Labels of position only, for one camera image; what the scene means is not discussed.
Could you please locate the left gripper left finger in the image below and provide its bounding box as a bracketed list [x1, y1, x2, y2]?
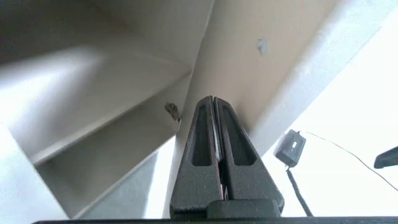
[169, 95, 224, 218]

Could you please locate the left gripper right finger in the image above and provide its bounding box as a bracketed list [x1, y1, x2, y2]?
[213, 96, 285, 218]

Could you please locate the black power adapter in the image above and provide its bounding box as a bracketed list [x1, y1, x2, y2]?
[273, 129, 307, 169]

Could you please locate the white open shelf cabinet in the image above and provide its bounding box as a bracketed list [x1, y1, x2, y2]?
[0, 0, 338, 220]

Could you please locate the black object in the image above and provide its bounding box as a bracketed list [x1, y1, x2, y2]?
[373, 146, 398, 170]

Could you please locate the black cable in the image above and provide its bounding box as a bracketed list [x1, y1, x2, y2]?
[285, 166, 314, 218]

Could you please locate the thin black wire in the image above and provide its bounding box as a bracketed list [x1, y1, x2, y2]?
[298, 130, 398, 192]

